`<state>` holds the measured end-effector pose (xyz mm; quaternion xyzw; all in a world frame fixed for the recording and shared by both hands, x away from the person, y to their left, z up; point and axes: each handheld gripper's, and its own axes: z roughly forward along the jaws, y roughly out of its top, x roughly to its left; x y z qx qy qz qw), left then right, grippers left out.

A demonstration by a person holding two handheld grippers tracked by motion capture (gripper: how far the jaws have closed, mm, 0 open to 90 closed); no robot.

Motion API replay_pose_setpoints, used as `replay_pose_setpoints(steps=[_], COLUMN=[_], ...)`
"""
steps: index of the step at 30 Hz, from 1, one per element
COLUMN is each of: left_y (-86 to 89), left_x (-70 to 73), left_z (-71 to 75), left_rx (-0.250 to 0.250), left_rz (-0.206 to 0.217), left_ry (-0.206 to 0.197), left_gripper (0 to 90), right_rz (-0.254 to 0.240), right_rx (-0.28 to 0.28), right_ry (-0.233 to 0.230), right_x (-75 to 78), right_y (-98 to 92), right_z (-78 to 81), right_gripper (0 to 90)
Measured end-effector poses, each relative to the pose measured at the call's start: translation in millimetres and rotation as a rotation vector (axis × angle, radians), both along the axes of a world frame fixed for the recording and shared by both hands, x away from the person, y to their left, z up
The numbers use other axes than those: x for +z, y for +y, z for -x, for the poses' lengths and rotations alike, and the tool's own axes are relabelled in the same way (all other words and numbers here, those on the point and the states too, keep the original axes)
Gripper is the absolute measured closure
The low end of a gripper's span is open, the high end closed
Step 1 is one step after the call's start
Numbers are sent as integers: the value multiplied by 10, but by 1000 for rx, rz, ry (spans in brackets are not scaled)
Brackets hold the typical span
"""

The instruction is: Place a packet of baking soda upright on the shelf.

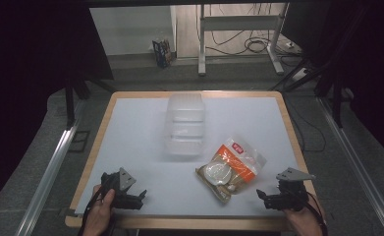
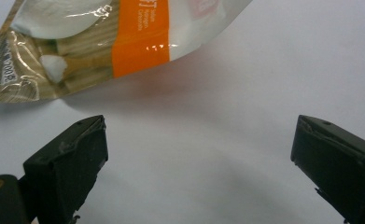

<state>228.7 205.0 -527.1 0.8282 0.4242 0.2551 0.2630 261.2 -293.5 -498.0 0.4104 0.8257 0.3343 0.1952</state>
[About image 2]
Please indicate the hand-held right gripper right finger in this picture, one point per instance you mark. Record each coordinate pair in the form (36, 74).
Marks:
(339, 161)

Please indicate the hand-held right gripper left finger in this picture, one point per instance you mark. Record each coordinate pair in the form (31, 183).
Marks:
(65, 168)

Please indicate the orange and white snack bag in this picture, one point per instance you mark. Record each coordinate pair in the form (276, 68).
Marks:
(87, 40)

